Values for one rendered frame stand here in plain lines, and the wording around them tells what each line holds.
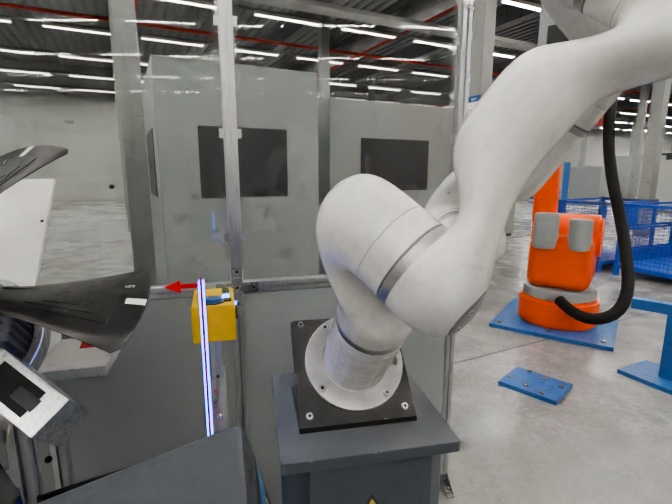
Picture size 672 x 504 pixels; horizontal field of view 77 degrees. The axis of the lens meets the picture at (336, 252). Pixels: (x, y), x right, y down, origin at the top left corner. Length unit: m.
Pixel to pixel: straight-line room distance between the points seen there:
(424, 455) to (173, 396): 1.08
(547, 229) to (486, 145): 3.52
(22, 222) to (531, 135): 1.07
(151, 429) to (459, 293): 1.44
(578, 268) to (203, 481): 3.95
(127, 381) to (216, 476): 1.47
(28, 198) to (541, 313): 3.76
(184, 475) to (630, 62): 0.51
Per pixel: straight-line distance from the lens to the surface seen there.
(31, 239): 1.18
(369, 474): 0.81
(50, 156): 0.95
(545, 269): 4.11
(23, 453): 1.37
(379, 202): 0.50
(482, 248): 0.47
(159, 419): 1.73
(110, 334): 0.74
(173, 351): 1.61
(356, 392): 0.82
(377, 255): 0.48
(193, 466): 0.22
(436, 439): 0.81
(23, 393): 0.89
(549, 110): 0.51
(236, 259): 1.52
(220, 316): 1.04
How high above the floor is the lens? 1.38
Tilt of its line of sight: 11 degrees down
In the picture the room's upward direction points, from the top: straight up
